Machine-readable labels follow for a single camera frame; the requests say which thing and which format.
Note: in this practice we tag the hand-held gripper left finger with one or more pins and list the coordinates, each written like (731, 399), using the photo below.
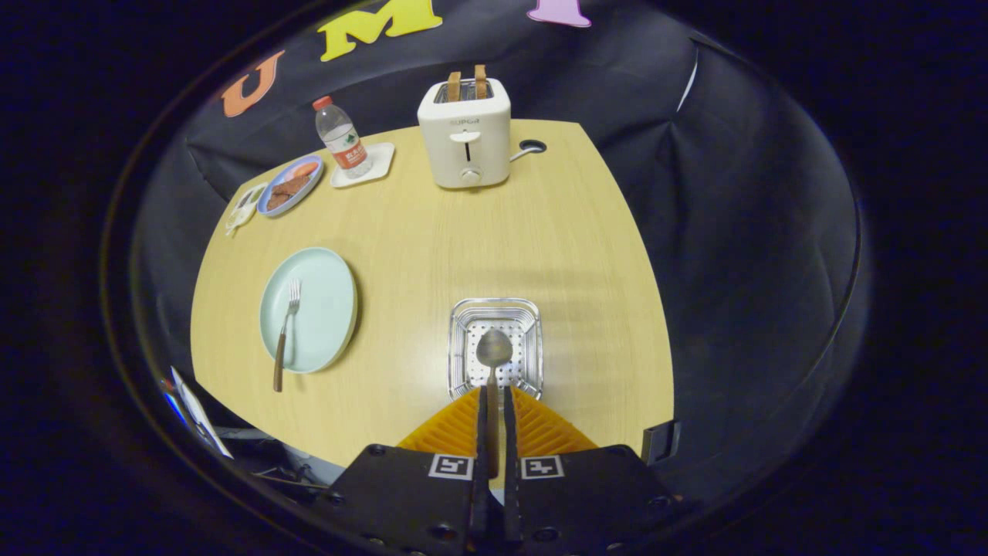
(482, 432)

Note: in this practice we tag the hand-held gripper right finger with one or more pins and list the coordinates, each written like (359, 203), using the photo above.
(510, 432)

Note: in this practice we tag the metal drain basket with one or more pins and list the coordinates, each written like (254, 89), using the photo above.
(494, 304)

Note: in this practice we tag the black table clamp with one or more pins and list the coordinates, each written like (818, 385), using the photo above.
(660, 442)

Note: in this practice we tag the light green plate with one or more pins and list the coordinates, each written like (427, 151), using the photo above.
(324, 309)

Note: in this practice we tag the white toaster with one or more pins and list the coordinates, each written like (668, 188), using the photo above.
(448, 154)

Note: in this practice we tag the white square coaster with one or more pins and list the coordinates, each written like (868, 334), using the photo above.
(382, 158)

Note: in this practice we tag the black backdrop cloth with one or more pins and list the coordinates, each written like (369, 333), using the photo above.
(733, 232)

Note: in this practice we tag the blue food plate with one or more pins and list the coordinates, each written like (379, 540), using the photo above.
(316, 179)

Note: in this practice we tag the brown meat slices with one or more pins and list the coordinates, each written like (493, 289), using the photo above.
(287, 193)

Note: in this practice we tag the orange sausage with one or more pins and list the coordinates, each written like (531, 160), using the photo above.
(303, 169)

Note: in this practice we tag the white divided sauce dish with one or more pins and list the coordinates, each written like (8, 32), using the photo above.
(245, 212)

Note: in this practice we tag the clear red capped water bottle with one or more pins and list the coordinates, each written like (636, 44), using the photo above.
(340, 135)

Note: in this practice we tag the toast slice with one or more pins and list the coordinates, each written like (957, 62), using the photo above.
(454, 86)
(481, 81)

